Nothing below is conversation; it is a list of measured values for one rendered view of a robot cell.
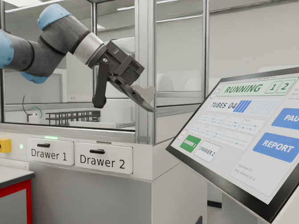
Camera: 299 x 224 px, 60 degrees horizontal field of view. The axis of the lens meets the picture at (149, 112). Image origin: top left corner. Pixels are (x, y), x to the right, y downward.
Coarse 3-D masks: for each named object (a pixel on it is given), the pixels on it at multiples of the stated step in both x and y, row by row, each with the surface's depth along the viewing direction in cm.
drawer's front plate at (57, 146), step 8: (32, 144) 130; (56, 144) 123; (64, 144) 121; (72, 144) 120; (32, 152) 130; (40, 152) 128; (48, 152) 126; (56, 152) 123; (64, 152) 121; (72, 152) 120; (40, 160) 128; (48, 160) 126; (56, 160) 124; (64, 160) 121; (72, 160) 120
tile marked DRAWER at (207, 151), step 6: (204, 144) 65; (210, 144) 63; (216, 144) 61; (198, 150) 66; (204, 150) 63; (210, 150) 61; (216, 150) 59; (198, 156) 64; (204, 156) 61; (210, 156) 59
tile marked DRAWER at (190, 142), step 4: (188, 136) 77; (192, 136) 75; (184, 140) 77; (188, 140) 75; (192, 140) 73; (196, 140) 71; (200, 140) 69; (184, 144) 75; (188, 144) 73; (192, 144) 71; (196, 144) 69; (184, 148) 74; (188, 148) 71; (192, 148) 69
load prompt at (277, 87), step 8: (264, 80) 63; (272, 80) 60; (280, 80) 57; (288, 80) 55; (296, 80) 52; (224, 88) 80; (232, 88) 75; (240, 88) 71; (248, 88) 67; (256, 88) 64; (264, 88) 60; (272, 88) 58; (280, 88) 55; (288, 88) 53
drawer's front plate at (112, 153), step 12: (84, 144) 116; (96, 144) 113; (96, 156) 113; (108, 156) 110; (120, 156) 108; (132, 156) 107; (96, 168) 113; (108, 168) 110; (120, 168) 108; (132, 168) 107
